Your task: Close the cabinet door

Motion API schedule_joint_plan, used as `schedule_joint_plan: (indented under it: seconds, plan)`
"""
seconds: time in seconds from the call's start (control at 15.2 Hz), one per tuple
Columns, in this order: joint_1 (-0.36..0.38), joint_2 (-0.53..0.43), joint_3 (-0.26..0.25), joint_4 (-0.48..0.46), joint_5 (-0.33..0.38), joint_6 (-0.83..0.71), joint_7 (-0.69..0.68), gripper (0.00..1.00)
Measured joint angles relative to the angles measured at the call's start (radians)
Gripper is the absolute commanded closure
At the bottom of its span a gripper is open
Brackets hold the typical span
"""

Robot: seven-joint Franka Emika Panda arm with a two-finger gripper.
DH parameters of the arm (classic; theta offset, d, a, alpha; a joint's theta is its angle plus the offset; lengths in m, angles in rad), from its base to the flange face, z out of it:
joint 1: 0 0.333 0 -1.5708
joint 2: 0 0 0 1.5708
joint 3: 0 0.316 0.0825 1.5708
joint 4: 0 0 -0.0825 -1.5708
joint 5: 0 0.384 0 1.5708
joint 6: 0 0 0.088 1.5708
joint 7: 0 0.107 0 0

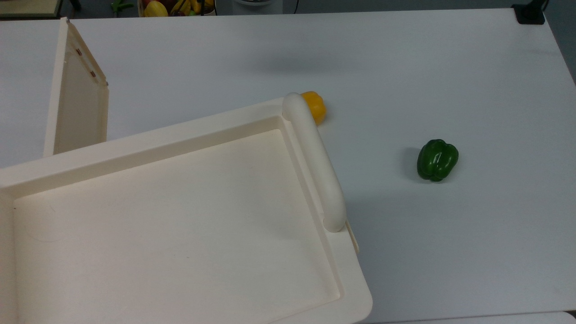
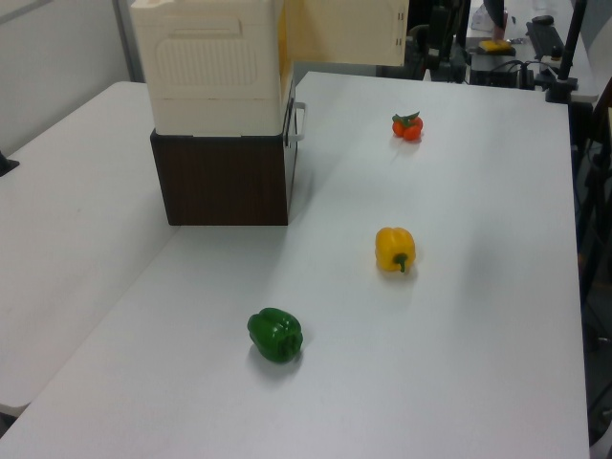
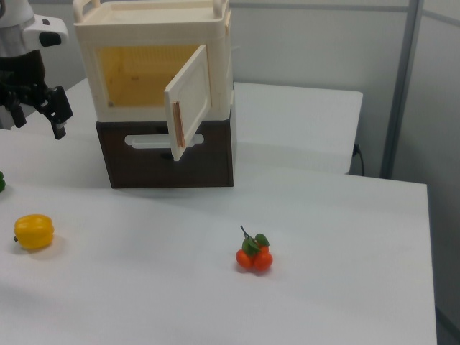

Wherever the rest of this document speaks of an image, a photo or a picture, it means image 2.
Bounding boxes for small dark object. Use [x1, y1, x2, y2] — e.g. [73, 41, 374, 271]
[0, 148, 22, 179]

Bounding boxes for red toy tomatoes bunch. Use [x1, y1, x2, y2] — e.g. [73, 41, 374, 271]
[391, 110, 426, 143]

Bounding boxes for green toy bell pepper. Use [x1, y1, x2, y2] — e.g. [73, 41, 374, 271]
[246, 306, 305, 365]

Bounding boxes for black camera pole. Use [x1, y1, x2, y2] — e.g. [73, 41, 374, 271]
[557, 0, 589, 85]

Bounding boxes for silver metal box handle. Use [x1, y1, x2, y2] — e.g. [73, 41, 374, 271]
[285, 99, 309, 145]

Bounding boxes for cream plastic tray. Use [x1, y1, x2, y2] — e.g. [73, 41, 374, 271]
[129, 0, 298, 139]

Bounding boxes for dark tripod stand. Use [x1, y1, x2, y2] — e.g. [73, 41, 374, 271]
[572, 75, 612, 448]

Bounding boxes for black table clamp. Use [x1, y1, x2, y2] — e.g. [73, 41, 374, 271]
[544, 77, 580, 104]

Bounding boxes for black keyboard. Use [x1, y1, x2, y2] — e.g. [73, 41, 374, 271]
[525, 21, 566, 62]

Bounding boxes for dark background equipment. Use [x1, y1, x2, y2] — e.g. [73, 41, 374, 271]
[404, 0, 469, 83]

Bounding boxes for yellow toy bell pepper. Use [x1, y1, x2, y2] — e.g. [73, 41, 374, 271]
[374, 226, 418, 275]

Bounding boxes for dark brown wooden box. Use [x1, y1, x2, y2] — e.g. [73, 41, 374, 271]
[148, 100, 301, 228]

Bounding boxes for cream cabinet door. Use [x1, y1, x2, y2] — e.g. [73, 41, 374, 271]
[278, 0, 411, 67]

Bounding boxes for black equipment box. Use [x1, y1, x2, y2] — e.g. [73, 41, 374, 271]
[470, 52, 536, 91]

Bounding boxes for yellow flat object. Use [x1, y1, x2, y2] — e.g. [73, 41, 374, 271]
[477, 38, 514, 55]

